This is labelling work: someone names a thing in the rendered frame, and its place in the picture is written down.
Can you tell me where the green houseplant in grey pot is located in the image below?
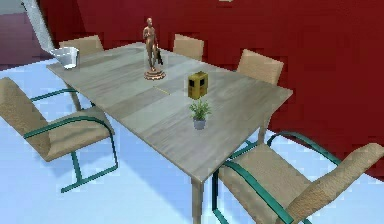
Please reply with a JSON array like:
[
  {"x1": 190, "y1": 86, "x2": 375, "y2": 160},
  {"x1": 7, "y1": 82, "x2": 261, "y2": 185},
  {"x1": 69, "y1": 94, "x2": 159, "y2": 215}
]
[{"x1": 188, "y1": 99, "x2": 213, "y2": 131}]

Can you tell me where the yellow box with black squares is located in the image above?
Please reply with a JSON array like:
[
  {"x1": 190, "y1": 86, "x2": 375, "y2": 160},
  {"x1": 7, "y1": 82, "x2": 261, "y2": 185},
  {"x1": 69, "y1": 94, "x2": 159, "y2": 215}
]
[{"x1": 187, "y1": 70, "x2": 209, "y2": 100}]

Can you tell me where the grey wooden dining table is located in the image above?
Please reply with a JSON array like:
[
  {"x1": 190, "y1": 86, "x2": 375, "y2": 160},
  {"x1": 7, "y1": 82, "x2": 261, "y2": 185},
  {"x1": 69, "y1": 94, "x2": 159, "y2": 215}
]
[{"x1": 46, "y1": 41, "x2": 294, "y2": 224}]

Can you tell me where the bronze human figure statue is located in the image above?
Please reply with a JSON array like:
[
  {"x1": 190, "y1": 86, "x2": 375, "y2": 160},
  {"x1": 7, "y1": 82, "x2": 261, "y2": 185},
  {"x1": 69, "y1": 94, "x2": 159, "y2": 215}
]
[{"x1": 142, "y1": 17, "x2": 167, "y2": 81}]

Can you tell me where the white bowl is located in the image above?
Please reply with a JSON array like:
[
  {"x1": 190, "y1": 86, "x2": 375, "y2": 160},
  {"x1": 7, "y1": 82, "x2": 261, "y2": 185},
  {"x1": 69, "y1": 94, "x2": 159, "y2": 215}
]
[{"x1": 49, "y1": 46, "x2": 80, "y2": 70}]

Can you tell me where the beige chair with green frame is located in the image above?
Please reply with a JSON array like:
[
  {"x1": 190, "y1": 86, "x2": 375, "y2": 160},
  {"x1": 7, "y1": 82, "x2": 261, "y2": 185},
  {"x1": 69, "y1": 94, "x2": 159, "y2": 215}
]
[
  {"x1": 58, "y1": 34, "x2": 105, "y2": 58},
  {"x1": 0, "y1": 76, "x2": 120, "y2": 194},
  {"x1": 172, "y1": 33, "x2": 205, "y2": 62},
  {"x1": 211, "y1": 130, "x2": 384, "y2": 224},
  {"x1": 236, "y1": 48, "x2": 285, "y2": 86}
]

